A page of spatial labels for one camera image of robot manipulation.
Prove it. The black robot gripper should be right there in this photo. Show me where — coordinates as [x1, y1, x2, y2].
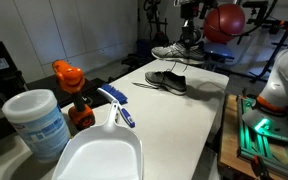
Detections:
[179, 0, 200, 48]

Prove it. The grey running sneaker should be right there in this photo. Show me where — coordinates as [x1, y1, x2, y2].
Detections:
[150, 41, 207, 66]
[144, 70, 188, 96]

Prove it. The wooden cart top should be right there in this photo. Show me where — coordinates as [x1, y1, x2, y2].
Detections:
[218, 94, 288, 180]

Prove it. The black exercise machine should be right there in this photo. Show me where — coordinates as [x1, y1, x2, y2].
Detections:
[143, 0, 170, 60]

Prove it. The blue padded bench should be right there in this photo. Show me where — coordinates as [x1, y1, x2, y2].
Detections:
[203, 41, 236, 63]

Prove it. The red exercise ball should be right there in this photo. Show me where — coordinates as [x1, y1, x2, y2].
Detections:
[203, 3, 247, 44]

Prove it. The blue hand brush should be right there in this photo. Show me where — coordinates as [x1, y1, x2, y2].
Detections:
[96, 83, 136, 129]

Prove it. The orange black clamp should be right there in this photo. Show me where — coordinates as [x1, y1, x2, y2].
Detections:
[250, 154, 269, 180]

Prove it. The white dustpan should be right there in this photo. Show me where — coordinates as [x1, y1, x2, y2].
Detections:
[51, 99, 144, 180]

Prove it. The white blue wipes canister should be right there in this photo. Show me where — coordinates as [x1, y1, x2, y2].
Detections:
[1, 88, 72, 163]

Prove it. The orange cordless drill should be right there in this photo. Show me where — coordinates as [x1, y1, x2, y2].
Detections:
[52, 59, 97, 131]

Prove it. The green lit aluminium mount frame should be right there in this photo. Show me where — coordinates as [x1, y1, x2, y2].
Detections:
[237, 94, 288, 180]

